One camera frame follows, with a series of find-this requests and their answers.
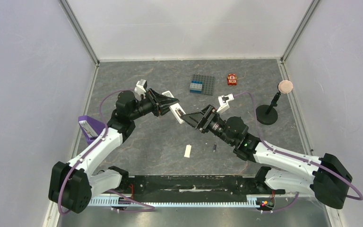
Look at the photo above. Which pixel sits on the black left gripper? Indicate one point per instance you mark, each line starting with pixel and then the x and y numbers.
pixel 160 103

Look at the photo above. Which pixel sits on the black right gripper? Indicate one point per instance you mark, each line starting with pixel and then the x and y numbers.
pixel 207 118

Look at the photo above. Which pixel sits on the white battery cover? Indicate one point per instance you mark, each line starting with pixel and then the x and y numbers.
pixel 187 151

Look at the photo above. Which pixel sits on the white remote control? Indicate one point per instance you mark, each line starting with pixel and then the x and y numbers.
pixel 176 109

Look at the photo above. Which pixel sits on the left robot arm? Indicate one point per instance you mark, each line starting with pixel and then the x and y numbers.
pixel 73 184

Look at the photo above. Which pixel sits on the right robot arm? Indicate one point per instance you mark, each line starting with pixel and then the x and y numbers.
pixel 325 177

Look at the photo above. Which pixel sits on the grey lego baseplate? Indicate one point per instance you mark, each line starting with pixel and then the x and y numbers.
pixel 208 83

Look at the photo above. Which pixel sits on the red toy block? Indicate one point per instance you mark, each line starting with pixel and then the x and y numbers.
pixel 231 80

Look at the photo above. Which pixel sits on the black microphone stand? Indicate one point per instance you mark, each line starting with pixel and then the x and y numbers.
pixel 267 114

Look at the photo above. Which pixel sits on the purple holder block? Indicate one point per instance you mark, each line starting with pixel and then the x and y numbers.
pixel 91 128

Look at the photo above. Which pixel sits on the beige microphone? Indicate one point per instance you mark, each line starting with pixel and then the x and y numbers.
pixel 285 86

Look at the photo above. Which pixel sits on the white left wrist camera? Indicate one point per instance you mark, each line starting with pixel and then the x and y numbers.
pixel 141 87

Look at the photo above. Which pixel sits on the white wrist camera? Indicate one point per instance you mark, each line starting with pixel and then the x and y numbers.
pixel 224 102
pixel 141 87

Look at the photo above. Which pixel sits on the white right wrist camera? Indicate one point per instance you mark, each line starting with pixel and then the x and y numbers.
pixel 224 102

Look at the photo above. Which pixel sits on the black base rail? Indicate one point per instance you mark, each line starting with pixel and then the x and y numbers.
pixel 196 188

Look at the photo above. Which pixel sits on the white slotted cable duct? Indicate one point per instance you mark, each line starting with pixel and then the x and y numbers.
pixel 108 200

